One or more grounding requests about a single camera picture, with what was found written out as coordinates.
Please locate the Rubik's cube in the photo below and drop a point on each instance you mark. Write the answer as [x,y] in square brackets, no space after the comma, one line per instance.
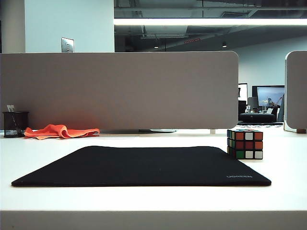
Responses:
[244,145]

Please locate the black UGREEN mouse pad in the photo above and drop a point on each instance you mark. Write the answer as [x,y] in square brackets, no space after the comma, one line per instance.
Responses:
[144,167]

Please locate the grey flat stand base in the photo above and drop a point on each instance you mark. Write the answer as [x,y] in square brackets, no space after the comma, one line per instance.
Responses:
[144,131]

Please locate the large grey desk divider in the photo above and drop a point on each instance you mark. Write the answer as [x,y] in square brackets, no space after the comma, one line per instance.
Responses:
[120,91]

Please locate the orange cloth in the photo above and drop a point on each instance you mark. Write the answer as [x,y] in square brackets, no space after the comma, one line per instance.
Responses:
[60,131]

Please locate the round black ottoman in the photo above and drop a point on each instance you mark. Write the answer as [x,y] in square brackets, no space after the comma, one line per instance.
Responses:
[256,117]

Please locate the white ceiling light strip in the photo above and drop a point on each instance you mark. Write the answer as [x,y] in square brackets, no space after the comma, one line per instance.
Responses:
[204,21]

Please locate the black framed display screen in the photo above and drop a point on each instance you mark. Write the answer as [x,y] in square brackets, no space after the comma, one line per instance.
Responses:
[263,95]

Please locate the black mesh pen holder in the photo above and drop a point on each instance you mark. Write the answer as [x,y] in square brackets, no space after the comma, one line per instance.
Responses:
[14,124]

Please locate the cards in pen holder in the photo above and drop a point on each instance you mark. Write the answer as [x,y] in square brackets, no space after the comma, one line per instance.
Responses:
[10,108]

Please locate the small grey desk divider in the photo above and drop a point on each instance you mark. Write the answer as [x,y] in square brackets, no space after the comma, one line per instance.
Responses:
[297,91]

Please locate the grey box device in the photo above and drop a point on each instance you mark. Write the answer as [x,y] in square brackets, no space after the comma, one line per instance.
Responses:
[301,130]

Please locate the white board with black frame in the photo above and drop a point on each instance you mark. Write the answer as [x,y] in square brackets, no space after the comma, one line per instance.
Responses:
[242,92]

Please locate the metal wall switch plate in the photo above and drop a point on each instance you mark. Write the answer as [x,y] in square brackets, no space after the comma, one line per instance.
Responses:
[67,44]

